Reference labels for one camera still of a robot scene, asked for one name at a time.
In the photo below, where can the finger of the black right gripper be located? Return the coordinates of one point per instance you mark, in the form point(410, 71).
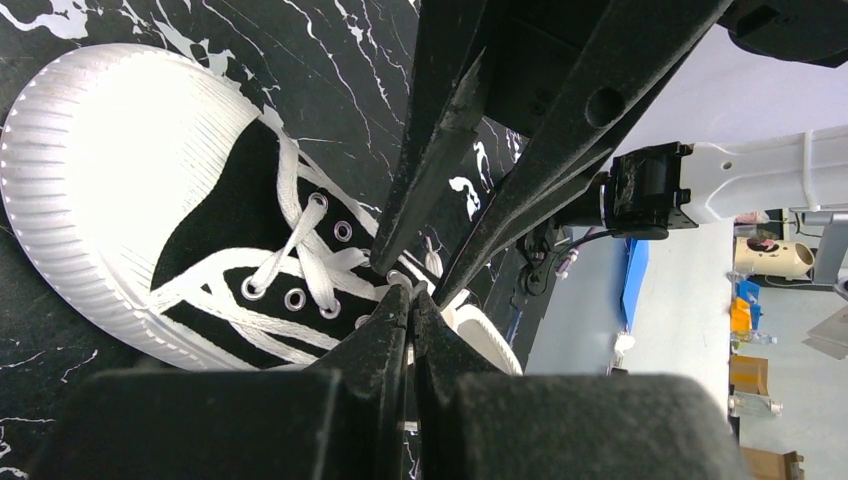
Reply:
point(456, 51)

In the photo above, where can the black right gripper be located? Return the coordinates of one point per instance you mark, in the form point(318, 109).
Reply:
point(767, 68)

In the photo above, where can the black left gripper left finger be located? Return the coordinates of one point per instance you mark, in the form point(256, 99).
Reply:
point(339, 418)

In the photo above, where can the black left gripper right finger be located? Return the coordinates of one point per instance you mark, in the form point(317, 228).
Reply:
point(477, 422)

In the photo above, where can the white shoelace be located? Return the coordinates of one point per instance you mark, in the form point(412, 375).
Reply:
point(323, 275)

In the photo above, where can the black and white sneaker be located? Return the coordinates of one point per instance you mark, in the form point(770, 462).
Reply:
point(144, 189)

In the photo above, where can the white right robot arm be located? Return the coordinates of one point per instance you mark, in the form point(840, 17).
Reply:
point(645, 188)

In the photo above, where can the blue panel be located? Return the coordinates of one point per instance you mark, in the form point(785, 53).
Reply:
point(637, 259)

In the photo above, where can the cream cylindrical toy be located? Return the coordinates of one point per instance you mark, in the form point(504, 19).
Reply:
point(766, 257)

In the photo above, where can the cardboard box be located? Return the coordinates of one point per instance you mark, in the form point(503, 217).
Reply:
point(749, 374)

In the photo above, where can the black metal base frame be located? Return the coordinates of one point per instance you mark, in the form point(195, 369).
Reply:
point(522, 291)

